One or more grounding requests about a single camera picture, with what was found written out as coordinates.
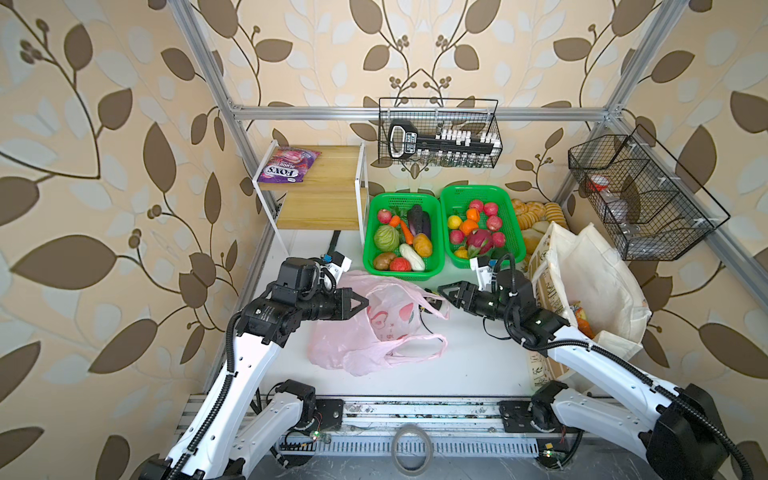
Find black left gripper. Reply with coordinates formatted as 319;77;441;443
295;285;370;322

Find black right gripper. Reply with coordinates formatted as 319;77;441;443
437;280;516;326

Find pink plastic bag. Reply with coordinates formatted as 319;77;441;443
307;271;450;376

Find pink dragon fruit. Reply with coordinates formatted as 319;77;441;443
466;229;495;259

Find orange fruit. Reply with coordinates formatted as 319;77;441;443
466;208;480;223
459;219;479;236

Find cream canvas tote bag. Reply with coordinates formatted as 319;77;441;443
527;223;651;361

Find purple Fox's candy bag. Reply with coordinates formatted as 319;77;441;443
258;147;322;184

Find orange Fox's candy bag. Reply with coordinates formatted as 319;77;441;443
570;302;595;339

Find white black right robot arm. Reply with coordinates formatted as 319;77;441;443
438;270;755;479

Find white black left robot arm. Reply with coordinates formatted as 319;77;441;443
140;252;369;479

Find black yellow tape measure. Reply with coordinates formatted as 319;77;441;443
418;290;439;336

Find brown potato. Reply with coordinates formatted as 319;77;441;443
373;252;397;271

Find white radish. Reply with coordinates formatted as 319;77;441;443
399;243;426;272

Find small red apple left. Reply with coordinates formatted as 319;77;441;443
449;229;466;245

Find dark green scraper tool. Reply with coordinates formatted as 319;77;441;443
327;230;341;255

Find yellow potato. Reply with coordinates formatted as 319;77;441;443
412;233;433;258

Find red tomato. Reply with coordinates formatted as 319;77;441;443
389;257;412;272

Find red apple lower right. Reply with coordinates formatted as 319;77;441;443
491;231;507;248

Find green cabbage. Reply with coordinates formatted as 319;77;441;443
373;224;400;253

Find yellow lemon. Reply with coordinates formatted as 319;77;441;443
447;215;464;230

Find red apple middle right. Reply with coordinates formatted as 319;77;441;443
486;215;503;232

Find left green plastic basket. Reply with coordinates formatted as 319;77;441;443
363;193;446;281

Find green plastic basket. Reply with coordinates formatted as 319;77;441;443
439;185;527;269
363;193;446;281

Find dark purple eggplant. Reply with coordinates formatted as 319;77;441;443
407;204;432;239

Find orange carrot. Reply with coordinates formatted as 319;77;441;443
389;215;414;245

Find red apple back right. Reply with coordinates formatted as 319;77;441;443
483;202;499;217

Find right green plastic basket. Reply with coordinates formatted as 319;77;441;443
439;185;527;269

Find white wooden two-tier shelf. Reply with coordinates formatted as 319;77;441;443
252;140;370;254

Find tray of bread rolls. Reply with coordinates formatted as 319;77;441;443
512;199;568;254

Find roll of clear tape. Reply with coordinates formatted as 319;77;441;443
390;424;435;477

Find red capped plastic bottle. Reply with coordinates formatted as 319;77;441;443
586;174;614;203

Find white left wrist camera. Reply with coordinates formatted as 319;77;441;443
321;252;352;283

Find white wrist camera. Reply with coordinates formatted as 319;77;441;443
321;252;352;283
469;256;496;292

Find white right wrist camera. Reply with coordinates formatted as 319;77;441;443
469;256;496;292

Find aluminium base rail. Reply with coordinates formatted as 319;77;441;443
161;394;667;480

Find black wire basket back wall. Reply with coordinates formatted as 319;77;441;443
377;96;503;169

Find black wire basket wall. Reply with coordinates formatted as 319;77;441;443
377;96;503;169
568;124;731;262

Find black wire basket right wall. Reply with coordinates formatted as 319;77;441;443
568;124;731;262

